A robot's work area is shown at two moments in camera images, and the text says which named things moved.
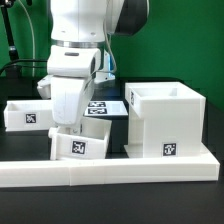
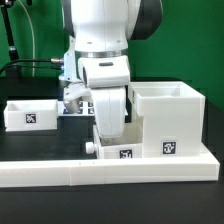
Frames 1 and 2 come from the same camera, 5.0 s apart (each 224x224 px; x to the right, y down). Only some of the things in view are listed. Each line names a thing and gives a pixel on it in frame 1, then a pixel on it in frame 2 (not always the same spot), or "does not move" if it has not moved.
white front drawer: [90, 142] to [127, 146]
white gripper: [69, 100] to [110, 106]
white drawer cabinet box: [165, 120] does not move
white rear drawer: [28, 116] does not move
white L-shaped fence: [131, 168] does not move
